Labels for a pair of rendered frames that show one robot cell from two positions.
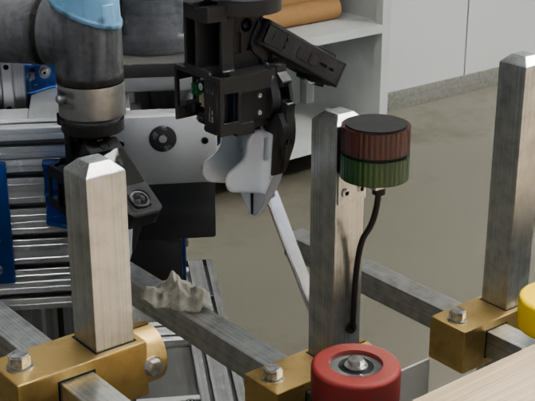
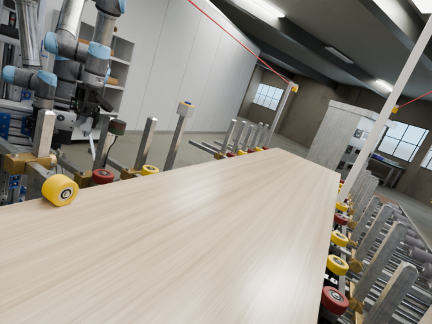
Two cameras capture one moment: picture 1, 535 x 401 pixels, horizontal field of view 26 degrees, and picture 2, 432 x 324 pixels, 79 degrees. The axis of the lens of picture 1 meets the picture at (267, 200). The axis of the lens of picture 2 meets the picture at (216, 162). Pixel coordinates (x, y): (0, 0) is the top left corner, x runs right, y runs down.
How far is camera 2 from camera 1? 14 cm
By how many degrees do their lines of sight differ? 28
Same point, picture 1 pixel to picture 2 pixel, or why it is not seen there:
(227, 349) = (70, 168)
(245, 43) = (90, 96)
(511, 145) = (146, 135)
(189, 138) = (68, 119)
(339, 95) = not seen: hidden behind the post
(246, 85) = (89, 105)
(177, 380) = not seen: hidden behind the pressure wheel
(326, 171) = (105, 129)
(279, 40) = (99, 98)
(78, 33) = (44, 84)
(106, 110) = (47, 105)
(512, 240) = (143, 155)
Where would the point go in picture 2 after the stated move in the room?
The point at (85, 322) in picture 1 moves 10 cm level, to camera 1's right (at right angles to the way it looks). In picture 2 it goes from (36, 149) to (71, 155)
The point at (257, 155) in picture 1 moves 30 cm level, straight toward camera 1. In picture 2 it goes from (88, 123) to (86, 148)
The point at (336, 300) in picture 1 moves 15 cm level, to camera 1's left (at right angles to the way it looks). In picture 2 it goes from (101, 159) to (59, 152)
